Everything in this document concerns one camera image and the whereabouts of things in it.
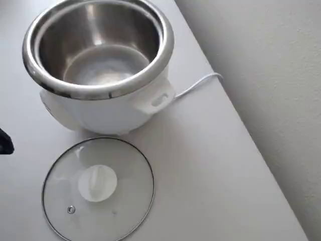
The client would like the glass lid with white knob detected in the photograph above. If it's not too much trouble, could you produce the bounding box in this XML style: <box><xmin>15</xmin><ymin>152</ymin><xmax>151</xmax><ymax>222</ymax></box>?
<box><xmin>41</xmin><ymin>137</ymin><xmax>155</xmax><ymax>241</ymax></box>

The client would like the white rice cooker body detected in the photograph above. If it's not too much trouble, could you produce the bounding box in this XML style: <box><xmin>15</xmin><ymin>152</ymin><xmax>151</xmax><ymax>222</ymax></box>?
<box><xmin>22</xmin><ymin>0</ymin><xmax>176</xmax><ymax>138</ymax></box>

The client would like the steel inner pot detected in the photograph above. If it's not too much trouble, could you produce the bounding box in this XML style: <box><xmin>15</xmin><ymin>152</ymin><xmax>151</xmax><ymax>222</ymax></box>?
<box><xmin>37</xmin><ymin>0</ymin><xmax>166</xmax><ymax>87</ymax></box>

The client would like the white power cable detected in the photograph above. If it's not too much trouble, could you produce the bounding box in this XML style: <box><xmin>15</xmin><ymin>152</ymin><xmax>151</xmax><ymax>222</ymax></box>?
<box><xmin>174</xmin><ymin>72</ymin><xmax>224</xmax><ymax>99</ymax></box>

